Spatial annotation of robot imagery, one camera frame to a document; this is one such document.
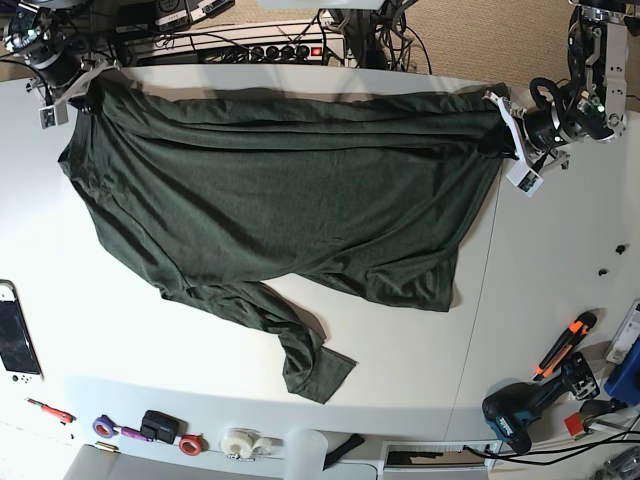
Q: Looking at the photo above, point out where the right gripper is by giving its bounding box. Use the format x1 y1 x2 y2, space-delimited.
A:
25 52 122 114

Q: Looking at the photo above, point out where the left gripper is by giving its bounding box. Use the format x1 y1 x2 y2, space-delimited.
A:
477 90 571 173

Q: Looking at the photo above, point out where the dark green t-shirt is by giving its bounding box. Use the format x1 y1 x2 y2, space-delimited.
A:
59 81 505 404

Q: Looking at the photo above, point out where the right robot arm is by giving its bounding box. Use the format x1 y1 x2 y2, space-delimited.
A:
1 1 120 125

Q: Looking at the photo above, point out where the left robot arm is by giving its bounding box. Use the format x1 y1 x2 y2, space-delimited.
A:
484 1 639 185

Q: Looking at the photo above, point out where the black power strip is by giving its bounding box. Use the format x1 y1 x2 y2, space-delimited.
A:
137 44 343 66

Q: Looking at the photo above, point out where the orange black utility knife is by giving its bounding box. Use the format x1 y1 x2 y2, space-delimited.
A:
532 311 597 382

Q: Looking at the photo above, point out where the teal black power drill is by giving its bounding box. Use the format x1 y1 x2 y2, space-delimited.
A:
482 352 600 455

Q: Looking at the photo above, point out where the blue box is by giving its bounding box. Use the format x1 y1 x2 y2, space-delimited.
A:
604 330 639 406

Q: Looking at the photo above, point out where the white handheld game console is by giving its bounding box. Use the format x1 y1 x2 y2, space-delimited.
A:
1 280 43 385

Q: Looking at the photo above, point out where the red square tag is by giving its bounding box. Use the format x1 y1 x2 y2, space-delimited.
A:
564 412 586 437

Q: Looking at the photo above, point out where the red screwdriver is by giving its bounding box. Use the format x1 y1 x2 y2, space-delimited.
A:
25 398 76 425

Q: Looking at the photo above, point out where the purple tape roll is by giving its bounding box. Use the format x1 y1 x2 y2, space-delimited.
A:
92 415 117 439

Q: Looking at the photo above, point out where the red tape roll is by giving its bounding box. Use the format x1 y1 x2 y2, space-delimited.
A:
178 435 203 456

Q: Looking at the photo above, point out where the white tape dispenser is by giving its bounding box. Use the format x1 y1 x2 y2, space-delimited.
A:
219 428 284 461

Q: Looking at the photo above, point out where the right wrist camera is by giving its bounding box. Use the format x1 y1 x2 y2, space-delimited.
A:
38 103 68 130

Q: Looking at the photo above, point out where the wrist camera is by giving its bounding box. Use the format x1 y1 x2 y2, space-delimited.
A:
38 103 68 130
506 162 543 198

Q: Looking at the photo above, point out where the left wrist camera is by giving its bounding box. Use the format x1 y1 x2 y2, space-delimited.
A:
506 162 543 198

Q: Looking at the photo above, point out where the black action camera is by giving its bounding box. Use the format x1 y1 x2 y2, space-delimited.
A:
139 410 187 444

